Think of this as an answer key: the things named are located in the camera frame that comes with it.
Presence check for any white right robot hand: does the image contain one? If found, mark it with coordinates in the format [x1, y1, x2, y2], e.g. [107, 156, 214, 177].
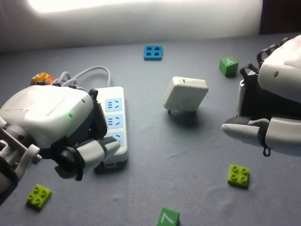
[222, 34, 301, 157]

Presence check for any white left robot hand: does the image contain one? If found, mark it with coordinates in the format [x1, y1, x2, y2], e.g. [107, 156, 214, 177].
[0, 84, 122, 182]

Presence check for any white power strip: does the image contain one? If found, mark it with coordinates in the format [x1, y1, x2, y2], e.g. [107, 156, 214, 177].
[93, 86, 129, 174]

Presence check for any white power adapter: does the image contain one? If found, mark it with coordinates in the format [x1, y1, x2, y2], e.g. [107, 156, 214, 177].
[162, 76, 209, 114]

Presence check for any orange toy figure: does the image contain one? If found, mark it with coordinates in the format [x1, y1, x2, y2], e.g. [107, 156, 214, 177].
[30, 72, 55, 86]

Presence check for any green cube with letter Y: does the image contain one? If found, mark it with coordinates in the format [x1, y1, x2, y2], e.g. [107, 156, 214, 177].
[218, 56, 239, 78]

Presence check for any lime green toy brick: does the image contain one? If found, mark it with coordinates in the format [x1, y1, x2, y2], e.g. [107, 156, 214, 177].
[227, 164, 250, 189]
[26, 184, 53, 211]

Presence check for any grey table cloth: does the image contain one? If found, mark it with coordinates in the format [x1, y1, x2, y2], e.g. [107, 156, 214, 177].
[0, 32, 301, 226]

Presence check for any blue four-hole block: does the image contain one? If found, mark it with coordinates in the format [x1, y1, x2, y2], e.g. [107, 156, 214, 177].
[143, 45, 164, 61]

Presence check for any green cube with number 7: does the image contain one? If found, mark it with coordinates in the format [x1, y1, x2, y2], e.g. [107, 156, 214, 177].
[156, 207, 181, 226]

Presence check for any grey power strip cable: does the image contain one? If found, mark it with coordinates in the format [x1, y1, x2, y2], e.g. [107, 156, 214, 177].
[53, 66, 112, 91]

